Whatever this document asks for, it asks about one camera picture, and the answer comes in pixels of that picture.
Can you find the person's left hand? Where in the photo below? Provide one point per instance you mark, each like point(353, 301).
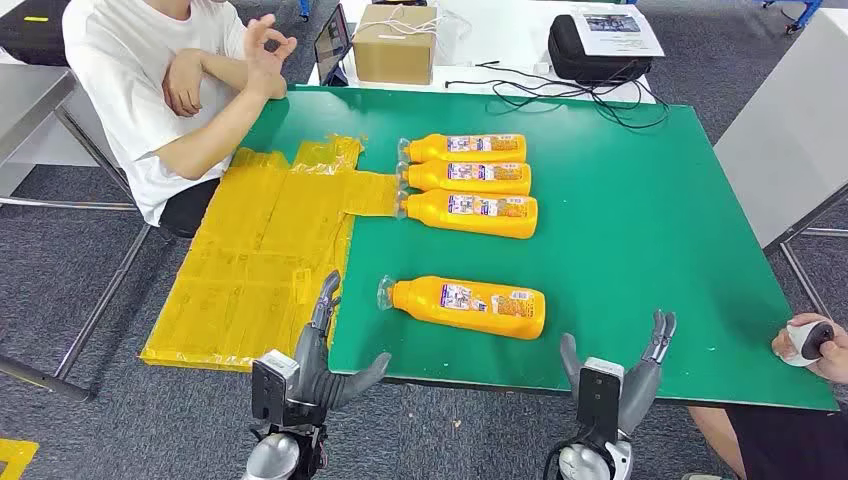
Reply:
point(182, 83)

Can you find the blue metal frame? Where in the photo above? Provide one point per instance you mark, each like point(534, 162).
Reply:
point(805, 13)

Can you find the person's right forearm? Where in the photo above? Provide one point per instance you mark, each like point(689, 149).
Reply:
point(205, 139)

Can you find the person's right hand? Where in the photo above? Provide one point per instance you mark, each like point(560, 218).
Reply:
point(268, 66)

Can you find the black tablet on stand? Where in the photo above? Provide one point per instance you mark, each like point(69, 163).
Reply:
point(331, 43)

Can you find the white power adapter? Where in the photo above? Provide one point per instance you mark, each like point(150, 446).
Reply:
point(543, 67)

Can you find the grey metal frame table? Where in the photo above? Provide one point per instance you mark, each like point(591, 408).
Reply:
point(26, 99)

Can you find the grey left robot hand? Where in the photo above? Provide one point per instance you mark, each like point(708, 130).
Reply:
point(311, 371)

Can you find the black case with yellow tag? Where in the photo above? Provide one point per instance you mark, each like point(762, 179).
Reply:
point(33, 40)

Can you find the person's hand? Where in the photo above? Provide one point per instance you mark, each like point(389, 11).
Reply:
point(838, 358)

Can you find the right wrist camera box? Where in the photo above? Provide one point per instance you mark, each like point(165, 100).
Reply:
point(599, 397)

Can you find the white table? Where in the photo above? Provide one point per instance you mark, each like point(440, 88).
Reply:
point(503, 33)

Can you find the black zip case with paper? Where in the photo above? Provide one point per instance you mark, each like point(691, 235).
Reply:
point(576, 60)

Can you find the person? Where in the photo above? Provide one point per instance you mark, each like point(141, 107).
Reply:
point(132, 66)
point(782, 444)

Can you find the blue frame leg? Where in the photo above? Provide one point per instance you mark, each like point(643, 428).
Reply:
point(305, 8)

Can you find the white black handheld controller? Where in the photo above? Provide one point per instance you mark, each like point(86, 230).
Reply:
point(805, 341)

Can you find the printed paper sheet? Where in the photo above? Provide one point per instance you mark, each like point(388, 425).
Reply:
point(616, 40)

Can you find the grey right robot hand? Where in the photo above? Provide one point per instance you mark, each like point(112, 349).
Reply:
point(639, 397)

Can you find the person's left forearm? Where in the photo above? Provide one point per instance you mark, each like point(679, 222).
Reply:
point(225, 69)

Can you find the yellow taped cardboard mat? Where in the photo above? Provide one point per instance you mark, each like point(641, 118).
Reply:
point(265, 265)

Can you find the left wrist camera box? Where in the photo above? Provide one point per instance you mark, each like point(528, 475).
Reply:
point(268, 391)

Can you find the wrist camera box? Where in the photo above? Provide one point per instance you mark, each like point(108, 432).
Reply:
point(268, 391)
point(599, 397)

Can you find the orange detergent bottle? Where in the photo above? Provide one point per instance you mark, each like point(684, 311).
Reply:
point(477, 224)
point(430, 149)
point(464, 185)
point(464, 321)

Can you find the brown cardboard box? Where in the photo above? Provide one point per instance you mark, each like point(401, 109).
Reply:
point(391, 60)

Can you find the grey table with metal legs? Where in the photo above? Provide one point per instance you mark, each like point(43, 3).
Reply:
point(788, 132)

